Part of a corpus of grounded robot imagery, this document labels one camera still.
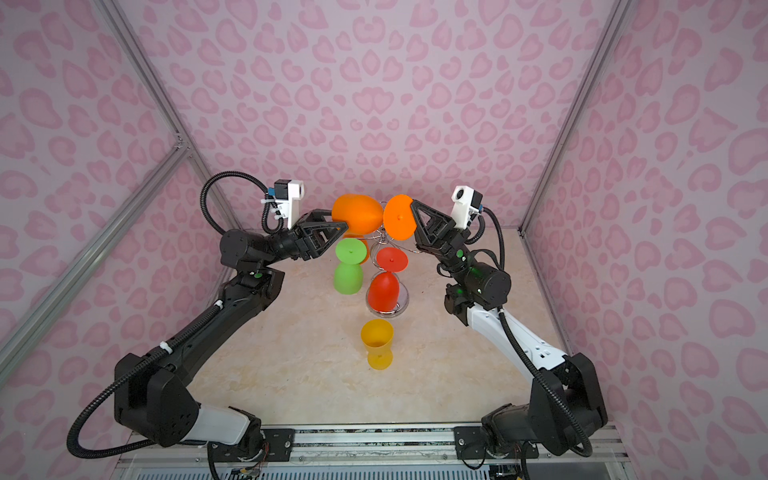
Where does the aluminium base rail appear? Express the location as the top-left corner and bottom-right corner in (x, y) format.
(110, 419), (637, 480)

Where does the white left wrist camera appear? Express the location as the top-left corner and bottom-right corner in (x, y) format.
(261, 179), (305, 234)

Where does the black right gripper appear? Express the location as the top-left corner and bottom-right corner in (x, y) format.
(412, 211), (484, 291)

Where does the aluminium frame strut left diagonal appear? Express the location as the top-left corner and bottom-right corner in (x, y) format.
(1, 141), (189, 385)

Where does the red plastic wine glass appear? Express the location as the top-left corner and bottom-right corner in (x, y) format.
(367, 247), (408, 316)

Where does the chrome wire wine glass rack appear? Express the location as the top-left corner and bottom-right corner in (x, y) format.
(365, 227), (409, 319)

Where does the aluminium frame post back right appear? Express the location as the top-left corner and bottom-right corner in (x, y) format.
(518, 0), (637, 238)

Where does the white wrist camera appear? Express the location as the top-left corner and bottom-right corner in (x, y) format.
(261, 179), (305, 234)
(451, 185), (483, 230)

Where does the aluminium frame post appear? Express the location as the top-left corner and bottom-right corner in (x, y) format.
(95, 0), (247, 240)
(518, 0), (637, 238)

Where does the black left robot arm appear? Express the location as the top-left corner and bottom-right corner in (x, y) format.
(114, 210), (348, 458)

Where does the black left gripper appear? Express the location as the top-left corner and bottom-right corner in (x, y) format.
(261, 213), (350, 273)

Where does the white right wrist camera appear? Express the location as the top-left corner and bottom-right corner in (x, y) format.
(451, 185), (483, 230)

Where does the orange wine glass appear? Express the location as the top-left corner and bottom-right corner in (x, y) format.
(331, 194), (416, 241)
(354, 238), (370, 264)

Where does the aluminium frame post back left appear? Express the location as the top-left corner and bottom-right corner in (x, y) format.
(95, 0), (247, 240)

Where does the green plastic wine glass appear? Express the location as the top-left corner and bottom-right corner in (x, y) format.
(334, 238), (363, 295)

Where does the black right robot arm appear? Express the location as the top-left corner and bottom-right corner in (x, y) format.
(410, 201), (608, 458)

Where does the yellow plastic wine glass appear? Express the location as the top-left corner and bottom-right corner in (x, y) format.
(360, 319), (394, 370)

